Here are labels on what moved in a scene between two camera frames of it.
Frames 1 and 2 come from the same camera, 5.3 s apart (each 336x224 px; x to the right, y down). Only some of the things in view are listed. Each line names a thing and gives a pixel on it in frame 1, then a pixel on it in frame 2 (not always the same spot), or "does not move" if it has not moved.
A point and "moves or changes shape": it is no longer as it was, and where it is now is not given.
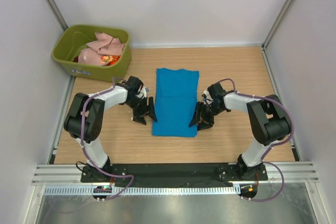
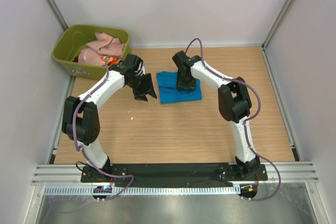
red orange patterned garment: (111, 60) does not move
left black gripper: (142, 106) to (140, 85)
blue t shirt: (177, 95) moves or changes shape
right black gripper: (206, 110) to (186, 84)
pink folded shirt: (104, 45) does not move
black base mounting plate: (173, 172) does not move
